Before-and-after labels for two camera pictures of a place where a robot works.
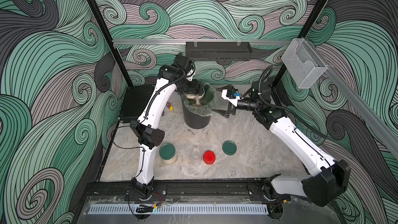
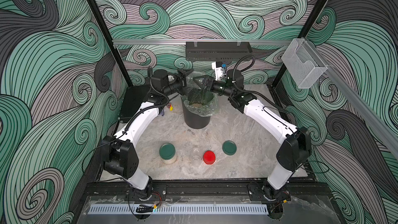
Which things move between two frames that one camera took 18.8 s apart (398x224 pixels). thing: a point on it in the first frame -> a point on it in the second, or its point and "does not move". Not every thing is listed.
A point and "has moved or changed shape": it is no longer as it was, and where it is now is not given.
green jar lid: (229, 148) does not move
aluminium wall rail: (266, 41) does not move
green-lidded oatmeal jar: (195, 96) has moved or changed shape
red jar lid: (209, 157) does not move
